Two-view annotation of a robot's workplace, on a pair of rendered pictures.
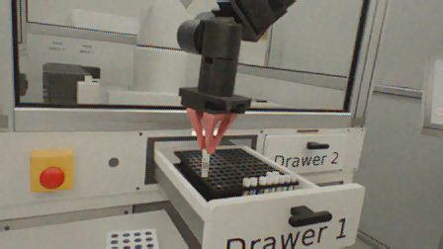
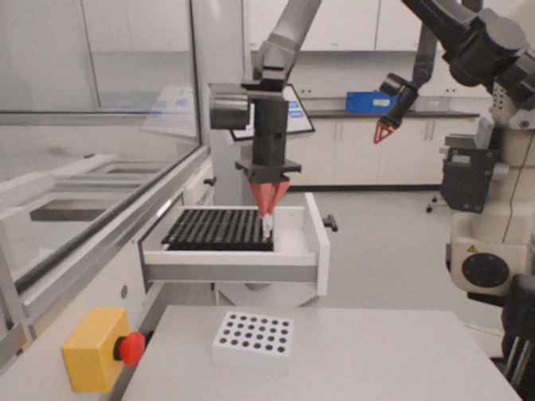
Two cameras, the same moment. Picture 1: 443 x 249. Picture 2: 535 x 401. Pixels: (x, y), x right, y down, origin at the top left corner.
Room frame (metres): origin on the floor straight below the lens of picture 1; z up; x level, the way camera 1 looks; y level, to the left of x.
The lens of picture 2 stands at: (0.25, 0.48, 1.19)
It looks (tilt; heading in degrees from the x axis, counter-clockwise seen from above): 21 degrees down; 299
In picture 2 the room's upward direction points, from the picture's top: straight up
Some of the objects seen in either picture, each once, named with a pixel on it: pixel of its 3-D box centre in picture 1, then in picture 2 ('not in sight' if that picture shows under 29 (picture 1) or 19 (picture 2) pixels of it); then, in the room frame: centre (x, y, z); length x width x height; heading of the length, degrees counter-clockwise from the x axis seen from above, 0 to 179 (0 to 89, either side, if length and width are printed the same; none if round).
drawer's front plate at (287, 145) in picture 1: (307, 153); (201, 190); (0.89, -0.26, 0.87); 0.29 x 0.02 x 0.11; 117
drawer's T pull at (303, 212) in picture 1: (305, 214); (326, 223); (0.44, -0.14, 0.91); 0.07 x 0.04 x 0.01; 117
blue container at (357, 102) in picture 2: not in sight; (375, 102); (1.01, -3.53, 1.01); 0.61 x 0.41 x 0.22; 30
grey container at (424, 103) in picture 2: not in sight; (427, 103); (0.49, -3.93, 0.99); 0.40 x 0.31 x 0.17; 30
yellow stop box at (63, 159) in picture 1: (52, 170); (103, 348); (0.58, 0.31, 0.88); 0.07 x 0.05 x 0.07; 117
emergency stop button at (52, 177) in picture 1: (51, 177); (129, 348); (0.55, 0.29, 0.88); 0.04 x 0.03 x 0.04; 117
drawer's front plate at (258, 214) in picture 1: (290, 225); (314, 235); (0.46, -0.13, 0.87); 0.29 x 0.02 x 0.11; 117
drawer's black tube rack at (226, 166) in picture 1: (229, 179); (224, 236); (0.64, -0.03, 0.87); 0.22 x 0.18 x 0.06; 27
